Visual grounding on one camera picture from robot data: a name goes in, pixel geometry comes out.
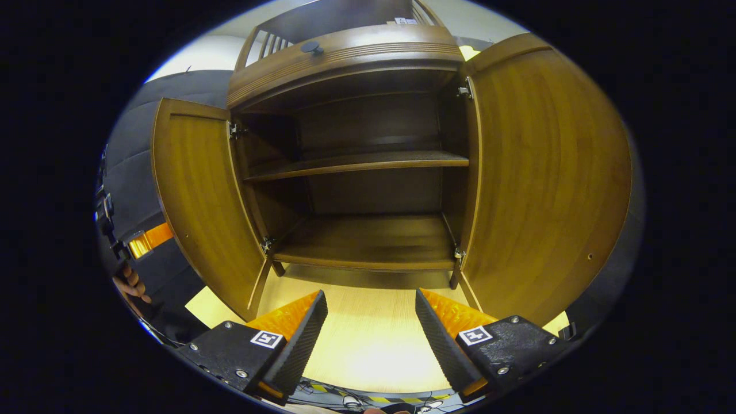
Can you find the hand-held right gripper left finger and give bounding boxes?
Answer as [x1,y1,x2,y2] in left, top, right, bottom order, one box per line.
[175,289,329,403]

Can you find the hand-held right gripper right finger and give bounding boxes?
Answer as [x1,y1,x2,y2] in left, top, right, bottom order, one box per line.
[415,287,570,403]

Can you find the wooden cabinet door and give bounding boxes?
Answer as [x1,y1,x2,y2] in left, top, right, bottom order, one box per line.
[459,32,633,327]
[151,98,271,323]

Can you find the wooden double-door shoe cabinet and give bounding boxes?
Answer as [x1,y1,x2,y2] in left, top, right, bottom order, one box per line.
[225,0,478,290]

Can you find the black backdrop cloth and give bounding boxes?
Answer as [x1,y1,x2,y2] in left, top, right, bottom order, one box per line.
[98,36,645,346]

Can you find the wooden inner shelf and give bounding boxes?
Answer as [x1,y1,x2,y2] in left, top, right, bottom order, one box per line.
[243,151,470,183]

